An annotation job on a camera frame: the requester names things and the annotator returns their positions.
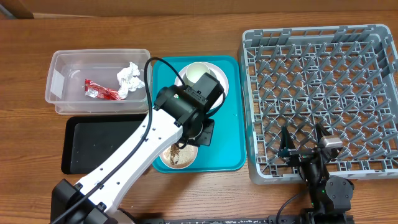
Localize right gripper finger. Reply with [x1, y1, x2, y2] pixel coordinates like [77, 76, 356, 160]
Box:
[315, 123, 330, 146]
[279, 126, 295, 151]

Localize rice and food scraps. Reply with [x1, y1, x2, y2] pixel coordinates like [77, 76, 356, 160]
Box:
[164, 144, 197, 166]

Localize small white plate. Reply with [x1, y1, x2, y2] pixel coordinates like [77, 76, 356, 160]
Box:
[159, 143, 199, 170]

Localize white paper cup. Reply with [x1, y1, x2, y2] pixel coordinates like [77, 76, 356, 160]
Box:
[185, 62, 210, 86]

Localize white napkin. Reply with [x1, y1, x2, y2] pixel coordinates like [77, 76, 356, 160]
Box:
[116, 62, 145, 100]

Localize red snack wrapper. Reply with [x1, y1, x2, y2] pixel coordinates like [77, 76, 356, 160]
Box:
[84, 79, 121, 101]

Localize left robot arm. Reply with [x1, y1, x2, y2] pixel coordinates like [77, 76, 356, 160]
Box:
[50, 73, 224, 223]

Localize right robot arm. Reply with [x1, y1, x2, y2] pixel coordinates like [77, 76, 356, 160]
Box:
[275, 123, 354, 223]

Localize grey dishwasher rack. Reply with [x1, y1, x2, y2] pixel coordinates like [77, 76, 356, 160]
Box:
[238, 24, 397, 185]

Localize teal serving tray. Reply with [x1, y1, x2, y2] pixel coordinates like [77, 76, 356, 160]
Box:
[153, 55, 246, 173]

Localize white bowl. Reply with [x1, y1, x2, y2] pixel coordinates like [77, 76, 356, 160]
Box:
[179, 67, 217, 95]

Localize large white plate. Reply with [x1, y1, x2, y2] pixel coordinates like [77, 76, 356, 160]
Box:
[180, 62, 229, 96]

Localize black tray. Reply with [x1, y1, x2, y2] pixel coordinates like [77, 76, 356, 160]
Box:
[61, 114, 146, 174]

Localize clear plastic bin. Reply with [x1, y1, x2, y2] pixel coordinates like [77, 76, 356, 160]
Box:
[45, 49, 150, 114]

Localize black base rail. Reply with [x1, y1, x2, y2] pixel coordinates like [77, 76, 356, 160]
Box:
[133, 215, 355, 224]

